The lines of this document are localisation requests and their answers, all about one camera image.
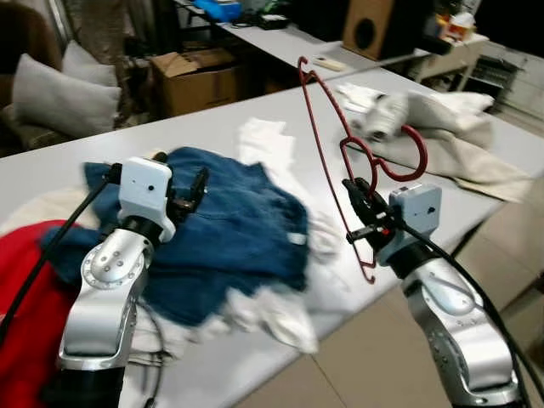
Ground wooden speaker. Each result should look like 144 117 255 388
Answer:
343 0 426 60

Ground blue bag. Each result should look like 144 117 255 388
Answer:
194 0 245 22

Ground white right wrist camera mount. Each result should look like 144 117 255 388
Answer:
378 183 443 266

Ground white garment green print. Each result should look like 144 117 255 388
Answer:
336 82 388 116

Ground open brown cardboard box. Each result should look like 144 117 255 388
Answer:
151 48 241 118

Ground white t-shirt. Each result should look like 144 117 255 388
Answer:
234 117 349 290

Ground white denim jeans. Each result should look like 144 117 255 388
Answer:
353 89 535 203

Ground grey pillow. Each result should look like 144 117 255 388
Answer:
10 53 122 139
61 41 116 86

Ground patterned beige curtain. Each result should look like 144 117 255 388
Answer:
64 0 154 111

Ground red white-striped garment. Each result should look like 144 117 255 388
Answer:
0 219 86 408

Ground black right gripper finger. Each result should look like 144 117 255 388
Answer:
355 178 385 217
343 178 375 224

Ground beige remote control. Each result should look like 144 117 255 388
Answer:
313 55 349 73

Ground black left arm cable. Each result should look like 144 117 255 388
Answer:
0 164 122 345

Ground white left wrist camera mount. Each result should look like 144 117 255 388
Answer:
117 157 175 243

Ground white table black legs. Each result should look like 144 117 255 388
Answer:
0 66 544 408

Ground blue denim jeans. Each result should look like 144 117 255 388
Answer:
38 146 309 328

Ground red hanger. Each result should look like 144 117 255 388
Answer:
297 56 428 284

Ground white side cart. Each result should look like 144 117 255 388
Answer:
408 30 494 90

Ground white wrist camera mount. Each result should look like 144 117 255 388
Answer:
117 157 175 243
378 183 443 266

